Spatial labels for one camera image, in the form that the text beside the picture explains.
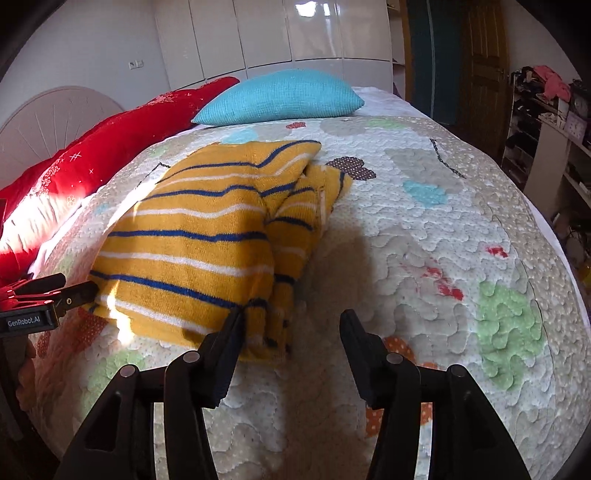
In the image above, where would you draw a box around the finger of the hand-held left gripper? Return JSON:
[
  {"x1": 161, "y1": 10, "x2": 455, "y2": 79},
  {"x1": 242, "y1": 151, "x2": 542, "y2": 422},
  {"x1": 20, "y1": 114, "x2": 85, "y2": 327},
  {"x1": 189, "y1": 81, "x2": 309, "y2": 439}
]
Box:
[
  {"x1": 0, "y1": 272, "x2": 66, "y2": 303},
  {"x1": 52, "y1": 281, "x2": 99, "y2": 310}
]

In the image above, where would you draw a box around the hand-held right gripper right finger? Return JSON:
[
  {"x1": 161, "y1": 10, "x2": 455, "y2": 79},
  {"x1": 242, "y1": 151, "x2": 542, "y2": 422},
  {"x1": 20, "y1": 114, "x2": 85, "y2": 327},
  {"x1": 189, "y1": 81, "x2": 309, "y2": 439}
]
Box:
[{"x1": 339, "y1": 309, "x2": 533, "y2": 480}]

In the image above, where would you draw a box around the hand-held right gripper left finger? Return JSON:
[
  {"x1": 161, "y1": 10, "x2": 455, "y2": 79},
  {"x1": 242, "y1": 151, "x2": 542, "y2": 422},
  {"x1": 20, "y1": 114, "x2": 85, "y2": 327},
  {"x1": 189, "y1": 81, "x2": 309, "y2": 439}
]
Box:
[{"x1": 54, "y1": 307, "x2": 245, "y2": 480}]

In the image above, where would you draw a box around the yellow striped sweater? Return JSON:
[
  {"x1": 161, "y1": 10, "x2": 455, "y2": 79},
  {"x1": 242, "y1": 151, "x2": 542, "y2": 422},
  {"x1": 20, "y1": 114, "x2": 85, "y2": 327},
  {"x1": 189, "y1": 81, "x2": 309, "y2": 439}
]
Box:
[{"x1": 88, "y1": 140, "x2": 354, "y2": 366}]

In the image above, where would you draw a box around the printed quilted blanket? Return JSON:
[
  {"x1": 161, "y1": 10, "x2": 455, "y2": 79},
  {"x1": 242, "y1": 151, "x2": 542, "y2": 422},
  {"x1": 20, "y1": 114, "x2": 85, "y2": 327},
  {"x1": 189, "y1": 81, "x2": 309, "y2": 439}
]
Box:
[{"x1": 18, "y1": 113, "x2": 588, "y2": 480}]

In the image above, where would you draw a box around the red printed pillow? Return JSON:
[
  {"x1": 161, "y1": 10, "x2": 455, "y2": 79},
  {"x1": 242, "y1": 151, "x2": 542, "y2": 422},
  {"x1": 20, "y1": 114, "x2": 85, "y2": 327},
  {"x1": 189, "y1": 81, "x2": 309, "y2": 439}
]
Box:
[{"x1": 0, "y1": 77, "x2": 241, "y2": 283}]

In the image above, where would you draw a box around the pale round headboard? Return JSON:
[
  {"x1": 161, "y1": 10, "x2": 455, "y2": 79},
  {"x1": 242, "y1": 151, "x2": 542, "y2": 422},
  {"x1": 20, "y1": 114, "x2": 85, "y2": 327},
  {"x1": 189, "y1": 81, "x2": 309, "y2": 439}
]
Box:
[{"x1": 0, "y1": 86, "x2": 125, "y2": 186}]

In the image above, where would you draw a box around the white bed sheet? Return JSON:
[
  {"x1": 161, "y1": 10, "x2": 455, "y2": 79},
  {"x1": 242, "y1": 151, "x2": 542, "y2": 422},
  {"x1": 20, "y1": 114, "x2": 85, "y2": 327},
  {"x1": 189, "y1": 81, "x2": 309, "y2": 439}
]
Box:
[{"x1": 351, "y1": 85, "x2": 432, "y2": 121}]

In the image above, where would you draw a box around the turquoise knitted pillow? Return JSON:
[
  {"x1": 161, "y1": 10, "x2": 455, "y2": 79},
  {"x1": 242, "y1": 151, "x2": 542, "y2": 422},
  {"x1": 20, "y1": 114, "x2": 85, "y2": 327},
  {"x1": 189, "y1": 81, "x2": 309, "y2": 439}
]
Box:
[{"x1": 191, "y1": 69, "x2": 365, "y2": 127}]

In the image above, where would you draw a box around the cluttered white shelf unit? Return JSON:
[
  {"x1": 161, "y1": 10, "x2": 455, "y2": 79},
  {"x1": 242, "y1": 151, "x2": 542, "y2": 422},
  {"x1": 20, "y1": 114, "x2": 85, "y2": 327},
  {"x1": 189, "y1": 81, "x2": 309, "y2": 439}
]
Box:
[{"x1": 501, "y1": 67, "x2": 591, "y2": 227}]

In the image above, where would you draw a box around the dark teal panel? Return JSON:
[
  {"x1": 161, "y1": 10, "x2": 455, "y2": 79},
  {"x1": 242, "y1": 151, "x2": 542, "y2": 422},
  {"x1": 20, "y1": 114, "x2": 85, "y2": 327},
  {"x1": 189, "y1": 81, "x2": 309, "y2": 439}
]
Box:
[{"x1": 406, "y1": 0, "x2": 463, "y2": 126}]

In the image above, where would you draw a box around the brown wooden door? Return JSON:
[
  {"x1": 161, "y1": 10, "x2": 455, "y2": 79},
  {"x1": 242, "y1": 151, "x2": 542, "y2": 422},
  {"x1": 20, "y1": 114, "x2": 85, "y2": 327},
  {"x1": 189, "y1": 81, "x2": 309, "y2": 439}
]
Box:
[{"x1": 462, "y1": 0, "x2": 514, "y2": 158}]

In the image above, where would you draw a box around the glossy white wardrobe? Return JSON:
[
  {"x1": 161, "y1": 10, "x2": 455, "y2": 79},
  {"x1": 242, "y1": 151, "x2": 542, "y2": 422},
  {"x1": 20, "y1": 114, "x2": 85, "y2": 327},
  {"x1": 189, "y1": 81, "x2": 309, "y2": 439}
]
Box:
[{"x1": 154, "y1": 0, "x2": 394, "y2": 92}]

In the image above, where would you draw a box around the pink cloth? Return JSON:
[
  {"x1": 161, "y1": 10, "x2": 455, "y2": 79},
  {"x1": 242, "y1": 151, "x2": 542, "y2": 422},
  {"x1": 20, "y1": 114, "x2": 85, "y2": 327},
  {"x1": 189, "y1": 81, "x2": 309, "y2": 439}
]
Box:
[{"x1": 533, "y1": 65, "x2": 572, "y2": 100}]

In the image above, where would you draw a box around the black clock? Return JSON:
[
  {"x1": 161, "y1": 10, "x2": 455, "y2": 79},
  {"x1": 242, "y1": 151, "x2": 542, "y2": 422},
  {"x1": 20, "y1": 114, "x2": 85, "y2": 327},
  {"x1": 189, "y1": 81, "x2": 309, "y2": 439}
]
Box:
[{"x1": 570, "y1": 83, "x2": 591, "y2": 121}]

